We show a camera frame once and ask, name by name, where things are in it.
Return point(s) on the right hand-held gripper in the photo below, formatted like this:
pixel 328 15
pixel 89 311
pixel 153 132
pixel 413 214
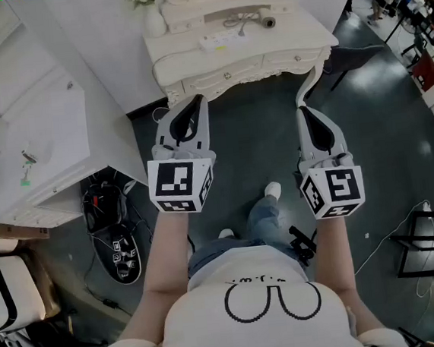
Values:
pixel 340 187

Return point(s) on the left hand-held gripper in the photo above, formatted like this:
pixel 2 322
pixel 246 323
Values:
pixel 172 184

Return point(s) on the white power strip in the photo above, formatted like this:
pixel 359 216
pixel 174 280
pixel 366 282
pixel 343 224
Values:
pixel 219 41

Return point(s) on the person's right forearm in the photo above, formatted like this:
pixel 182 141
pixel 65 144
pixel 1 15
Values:
pixel 333 249

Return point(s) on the person's left forearm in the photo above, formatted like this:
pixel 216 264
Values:
pixel 166 257

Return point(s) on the person's right white shoe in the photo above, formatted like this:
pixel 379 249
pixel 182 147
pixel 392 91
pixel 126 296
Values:
pixel 273 190

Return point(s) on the person's white shoe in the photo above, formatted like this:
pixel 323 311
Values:
pixel 226 233
pixel 273 190

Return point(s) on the person's blue jeans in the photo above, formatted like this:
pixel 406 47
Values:
pixel 263 221

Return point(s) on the white ornate dressing table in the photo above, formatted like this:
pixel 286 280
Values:
pixel 295 35

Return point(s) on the black hip-mounted device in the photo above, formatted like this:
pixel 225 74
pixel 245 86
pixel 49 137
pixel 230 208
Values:
pixel 302 244

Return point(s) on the black backpack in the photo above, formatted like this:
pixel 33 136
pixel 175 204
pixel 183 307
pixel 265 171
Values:
pixel 103 206

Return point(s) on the person's left white shoe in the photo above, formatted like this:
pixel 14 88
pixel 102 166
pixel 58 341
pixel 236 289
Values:
pixel 226 233

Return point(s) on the white vase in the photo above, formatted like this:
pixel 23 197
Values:
pixel 154 22

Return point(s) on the red chair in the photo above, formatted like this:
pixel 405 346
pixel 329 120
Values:
pixel 426 70

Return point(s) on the white oval vanity mirror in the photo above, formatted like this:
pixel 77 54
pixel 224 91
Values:
pixel 185 4

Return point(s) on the white cabinet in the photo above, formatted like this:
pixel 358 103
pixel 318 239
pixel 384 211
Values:
pixel 44 120

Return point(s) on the black oval bag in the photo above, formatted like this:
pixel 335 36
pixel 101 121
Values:
pixel 111 263

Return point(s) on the brown cardboard box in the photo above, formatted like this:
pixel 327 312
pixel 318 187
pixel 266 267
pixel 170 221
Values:
pixel 16 231

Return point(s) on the person's white printed shirt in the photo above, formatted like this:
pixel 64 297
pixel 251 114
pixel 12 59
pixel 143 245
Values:
pixel 256 340

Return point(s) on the white seat with black trim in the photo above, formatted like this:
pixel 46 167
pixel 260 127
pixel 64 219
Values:
pixel 18 291

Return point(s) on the black metal frame table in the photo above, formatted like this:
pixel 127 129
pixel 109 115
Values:
pixel 404 257

